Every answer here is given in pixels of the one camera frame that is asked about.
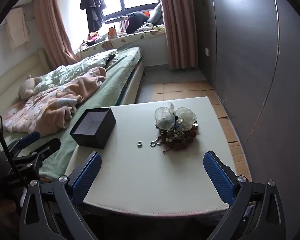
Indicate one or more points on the grey wardrobe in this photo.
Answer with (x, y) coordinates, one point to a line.
(240, 42)

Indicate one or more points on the green floral quilt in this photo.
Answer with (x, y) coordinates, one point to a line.
(72, 70)

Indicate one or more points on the hanging dark clothes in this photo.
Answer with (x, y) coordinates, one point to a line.
(92, 5)

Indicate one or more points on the pink toy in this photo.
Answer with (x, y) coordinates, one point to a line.
(93, 37)

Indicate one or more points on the orange paper bag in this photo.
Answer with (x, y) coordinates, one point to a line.
(112, 32)

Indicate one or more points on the dark bag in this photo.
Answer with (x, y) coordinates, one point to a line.
(136, 21)

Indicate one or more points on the black box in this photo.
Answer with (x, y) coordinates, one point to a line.
(100, 135)

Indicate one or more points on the translucent white gauze ornament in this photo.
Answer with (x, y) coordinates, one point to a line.
(163, 118)
(186, 117)

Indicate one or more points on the beige plush toy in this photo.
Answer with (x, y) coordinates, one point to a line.
(27, 87)

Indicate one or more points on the grey pillow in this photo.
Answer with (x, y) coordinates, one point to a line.
(156, 15)

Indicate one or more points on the pink curtain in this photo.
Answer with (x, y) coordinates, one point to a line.
(52, 30)
(177, 30)

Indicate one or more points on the cream padded headboard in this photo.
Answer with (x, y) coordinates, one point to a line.
(15, 72)

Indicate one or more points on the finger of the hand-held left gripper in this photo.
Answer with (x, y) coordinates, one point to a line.
(50, 145)
(28, 137)

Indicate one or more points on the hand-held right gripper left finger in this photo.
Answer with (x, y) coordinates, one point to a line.
(90, 172)

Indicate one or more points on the bed with green sheet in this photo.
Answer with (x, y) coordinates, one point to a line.
(120, 80)

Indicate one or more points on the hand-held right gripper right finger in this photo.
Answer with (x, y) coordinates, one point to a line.
(218, 180)

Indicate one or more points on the printed window seat cushion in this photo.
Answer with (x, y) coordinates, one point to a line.
(125, 40)

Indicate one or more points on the cardboard floor sheets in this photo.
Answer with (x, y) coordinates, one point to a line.
(180, 87)

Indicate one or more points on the pink fleece blanket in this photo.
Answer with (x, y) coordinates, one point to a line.
(65, 92)

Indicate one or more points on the row of books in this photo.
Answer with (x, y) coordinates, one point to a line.
(122, 25)

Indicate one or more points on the white wall socket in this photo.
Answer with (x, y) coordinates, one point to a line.
(207, 52)

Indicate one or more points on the beige hanging towel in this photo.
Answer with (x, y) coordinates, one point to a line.
(17, 27)

